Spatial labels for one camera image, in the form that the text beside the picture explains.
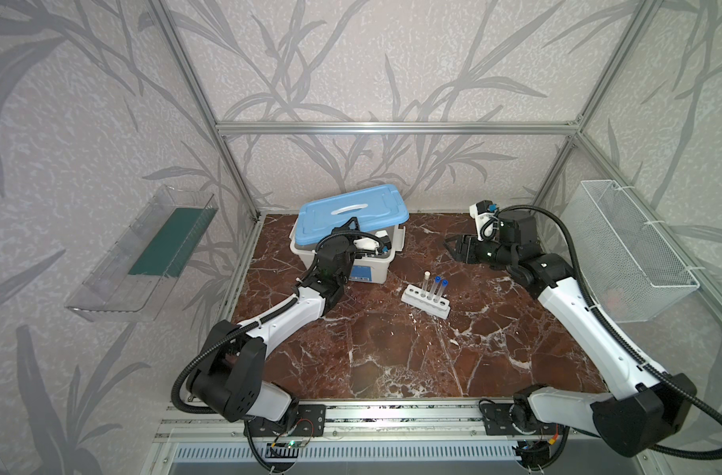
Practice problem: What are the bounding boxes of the blue-capped test tube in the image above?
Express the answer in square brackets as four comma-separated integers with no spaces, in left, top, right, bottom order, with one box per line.
[428,276,441,300]
[434,278,448,303]

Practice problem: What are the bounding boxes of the white plastic storage bin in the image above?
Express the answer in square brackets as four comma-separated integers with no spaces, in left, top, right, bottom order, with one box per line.
[289,225,406,284]

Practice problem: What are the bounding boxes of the cork-stoppered glass test tube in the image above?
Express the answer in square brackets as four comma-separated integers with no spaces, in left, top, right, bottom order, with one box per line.
[420,271,431,296]

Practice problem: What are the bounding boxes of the blue plastic bin lid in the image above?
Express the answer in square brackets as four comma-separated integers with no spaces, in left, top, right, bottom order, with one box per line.
[294,184,410,247]

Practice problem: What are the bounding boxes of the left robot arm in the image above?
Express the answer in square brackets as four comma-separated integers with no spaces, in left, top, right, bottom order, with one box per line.
[170,217,392,431]

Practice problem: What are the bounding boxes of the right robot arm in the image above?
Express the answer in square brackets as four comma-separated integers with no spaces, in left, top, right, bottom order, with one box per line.
[444,200,722,460]

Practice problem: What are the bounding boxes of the white test tube rack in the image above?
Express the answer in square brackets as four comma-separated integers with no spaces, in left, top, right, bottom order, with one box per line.
[401,285,451,320]

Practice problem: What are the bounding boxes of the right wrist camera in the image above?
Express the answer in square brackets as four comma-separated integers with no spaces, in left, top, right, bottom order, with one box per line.
[469,200,499,241]

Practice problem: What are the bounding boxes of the white wire mesh basket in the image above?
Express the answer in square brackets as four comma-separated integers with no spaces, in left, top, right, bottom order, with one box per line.
[561,180,699,323]

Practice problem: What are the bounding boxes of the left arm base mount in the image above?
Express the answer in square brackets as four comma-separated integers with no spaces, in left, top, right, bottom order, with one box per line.
[246,403,327,437]

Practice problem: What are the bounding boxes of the aluminium front rail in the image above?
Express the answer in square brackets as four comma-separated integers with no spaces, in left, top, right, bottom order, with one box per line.
[152,399,653,443]

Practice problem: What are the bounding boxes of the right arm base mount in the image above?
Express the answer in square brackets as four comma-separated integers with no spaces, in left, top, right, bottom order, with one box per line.
[478,398,537,437]

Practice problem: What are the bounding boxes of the clear acrylic wall shelf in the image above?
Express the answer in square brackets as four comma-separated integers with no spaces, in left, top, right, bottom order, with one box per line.
[65,185,219,323]

